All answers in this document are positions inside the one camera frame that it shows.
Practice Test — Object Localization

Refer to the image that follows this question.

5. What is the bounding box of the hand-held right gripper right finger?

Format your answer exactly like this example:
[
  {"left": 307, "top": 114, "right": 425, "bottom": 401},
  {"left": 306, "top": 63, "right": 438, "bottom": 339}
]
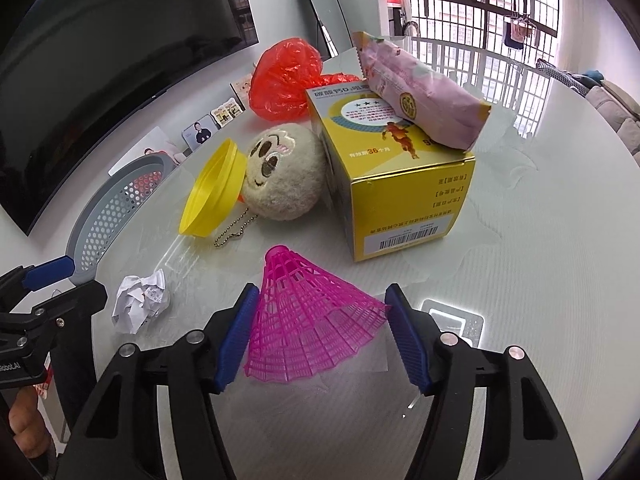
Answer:
[{"left": 384, "top": 282, "right": 583, "bottom": 480}]

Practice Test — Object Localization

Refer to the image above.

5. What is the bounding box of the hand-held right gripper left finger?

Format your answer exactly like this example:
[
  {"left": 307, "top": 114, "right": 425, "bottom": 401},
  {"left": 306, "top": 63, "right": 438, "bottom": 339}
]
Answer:
[{"left": 55, "top": 282, "right": 261, "bottom": 480}]

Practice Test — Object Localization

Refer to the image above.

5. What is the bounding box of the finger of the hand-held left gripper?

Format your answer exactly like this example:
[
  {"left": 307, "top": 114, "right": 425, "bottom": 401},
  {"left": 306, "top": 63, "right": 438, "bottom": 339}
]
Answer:
[
  {"left": 0, "top": 255, "right": 76, "bottom": 311},
  {"left": 22, "top": 279, "right": 108, "bottom": 333}
]

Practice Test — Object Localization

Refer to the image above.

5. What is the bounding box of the white paper ball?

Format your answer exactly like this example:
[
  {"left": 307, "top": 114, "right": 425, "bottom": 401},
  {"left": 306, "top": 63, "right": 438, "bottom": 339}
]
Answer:
[{"left": 111, "top": 268, "right": 171, "bottom": 335}]

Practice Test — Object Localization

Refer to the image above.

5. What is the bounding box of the grey perforated plastic basket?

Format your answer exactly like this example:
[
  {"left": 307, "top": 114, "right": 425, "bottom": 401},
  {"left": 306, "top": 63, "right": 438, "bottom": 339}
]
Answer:
[{"left": 65, "top": 152, "right": 173, "bottom": 286}]

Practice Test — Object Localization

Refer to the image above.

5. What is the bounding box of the pink plastic shuttlecock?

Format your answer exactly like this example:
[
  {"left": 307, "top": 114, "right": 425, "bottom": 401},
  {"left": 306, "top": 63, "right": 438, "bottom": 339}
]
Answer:
[{"left": 243, "top": 245, "right": 391, "bottom": 385}]

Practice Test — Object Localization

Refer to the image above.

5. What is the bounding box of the yellow cardboard box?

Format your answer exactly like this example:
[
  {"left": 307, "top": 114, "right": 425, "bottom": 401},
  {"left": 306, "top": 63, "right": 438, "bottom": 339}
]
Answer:
[{"left": 305, "top": 85, "right": 476, "bottom": 263}]

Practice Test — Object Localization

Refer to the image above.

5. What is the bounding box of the yellow plastic ring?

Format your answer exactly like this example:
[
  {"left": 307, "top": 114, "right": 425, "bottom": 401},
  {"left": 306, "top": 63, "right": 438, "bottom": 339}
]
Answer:
[{"left": 179, "top": 139, "right": 248, "bottom": 237}]

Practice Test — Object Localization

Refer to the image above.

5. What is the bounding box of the beige plush ball keychain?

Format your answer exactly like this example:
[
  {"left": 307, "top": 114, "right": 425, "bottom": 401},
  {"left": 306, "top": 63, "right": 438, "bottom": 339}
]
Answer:
[{"left": 214, "top": 124, "right": 327, "bottom": 249}]

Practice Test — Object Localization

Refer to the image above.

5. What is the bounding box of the pink snack packet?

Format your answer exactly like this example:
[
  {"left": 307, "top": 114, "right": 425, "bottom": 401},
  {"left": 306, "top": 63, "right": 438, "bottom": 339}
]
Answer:
[{"left": 351, "top": 31, "right": 492, "bottom": 153}]

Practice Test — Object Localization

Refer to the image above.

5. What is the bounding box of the person's left hand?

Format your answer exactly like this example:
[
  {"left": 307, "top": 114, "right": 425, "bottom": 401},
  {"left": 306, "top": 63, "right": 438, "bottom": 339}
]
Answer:
[{"left": 7, "top": 387, "right": 42, "bottom": 461}]

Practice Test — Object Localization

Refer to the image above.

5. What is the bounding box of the large family photo print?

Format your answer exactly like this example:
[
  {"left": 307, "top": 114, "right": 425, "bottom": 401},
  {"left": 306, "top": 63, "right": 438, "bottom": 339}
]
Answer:
[{"left": 109, "top": 126, "right": 188, "bottom": 177}]

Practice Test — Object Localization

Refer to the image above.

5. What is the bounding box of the small portrait photo print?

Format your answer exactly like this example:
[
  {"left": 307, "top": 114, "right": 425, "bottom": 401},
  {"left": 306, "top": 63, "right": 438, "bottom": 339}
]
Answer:
[{"left": 181, "top": 121, "right": 217, "bottom": 152}]

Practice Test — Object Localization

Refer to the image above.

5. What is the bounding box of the black curved television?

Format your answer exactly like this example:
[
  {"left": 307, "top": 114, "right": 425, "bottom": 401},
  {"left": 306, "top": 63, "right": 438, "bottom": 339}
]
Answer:
[{"left": 0, "top": 0, "right": 261, "bottom": 236}]

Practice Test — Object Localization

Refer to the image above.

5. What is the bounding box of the red plastic bag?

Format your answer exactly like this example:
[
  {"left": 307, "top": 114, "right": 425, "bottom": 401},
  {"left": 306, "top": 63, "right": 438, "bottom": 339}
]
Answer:
[{"left": 249, "top": 37, "right": 363, "bottom": 122}]

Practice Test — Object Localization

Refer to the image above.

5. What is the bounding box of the checkered cloth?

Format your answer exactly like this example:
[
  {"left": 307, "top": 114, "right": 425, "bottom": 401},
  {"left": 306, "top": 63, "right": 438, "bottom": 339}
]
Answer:
[{"left": 537, "top": 59, "right": 591, "bottom": 98}]

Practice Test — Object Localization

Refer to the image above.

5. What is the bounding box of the grey sofa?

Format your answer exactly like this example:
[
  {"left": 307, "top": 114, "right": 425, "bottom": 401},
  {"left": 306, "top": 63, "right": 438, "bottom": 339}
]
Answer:
[{"left": 585, "top": 80, "right": 640, "bottom": 156}]

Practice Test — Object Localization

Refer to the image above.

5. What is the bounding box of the dark pink hanging garment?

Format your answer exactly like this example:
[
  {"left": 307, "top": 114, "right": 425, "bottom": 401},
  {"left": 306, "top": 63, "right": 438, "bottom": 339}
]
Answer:
[{"left": 504, "top": 15, "right": 537, "bottom": 52}]

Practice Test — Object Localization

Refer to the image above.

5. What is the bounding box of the tall leaning mirror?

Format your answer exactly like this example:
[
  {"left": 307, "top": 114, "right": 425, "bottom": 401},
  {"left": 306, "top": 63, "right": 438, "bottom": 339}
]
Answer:
[{"left": 290, "top": 0, "right": 346, "bottom": 61}]

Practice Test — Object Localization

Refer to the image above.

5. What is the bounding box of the wavy edged photo frame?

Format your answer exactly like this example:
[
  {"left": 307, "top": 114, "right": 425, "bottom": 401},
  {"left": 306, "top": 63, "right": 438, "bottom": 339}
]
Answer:
[{"left": 210, "top": 97, "right": 240, "bottom": 128}]

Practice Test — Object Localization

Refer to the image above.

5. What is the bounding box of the beige photo frame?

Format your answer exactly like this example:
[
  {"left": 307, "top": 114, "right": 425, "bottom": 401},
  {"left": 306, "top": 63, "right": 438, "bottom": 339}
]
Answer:
[{"left": 229, "top": 74, "right": 256, "bottom": 111}]

